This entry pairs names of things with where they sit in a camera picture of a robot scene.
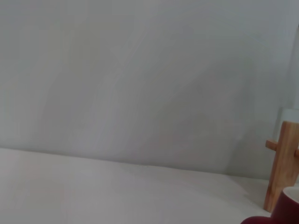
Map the red ceramic cup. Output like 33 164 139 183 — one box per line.
240 186 299 224

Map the wooden dispenser stand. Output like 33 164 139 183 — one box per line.
263 120 299 213

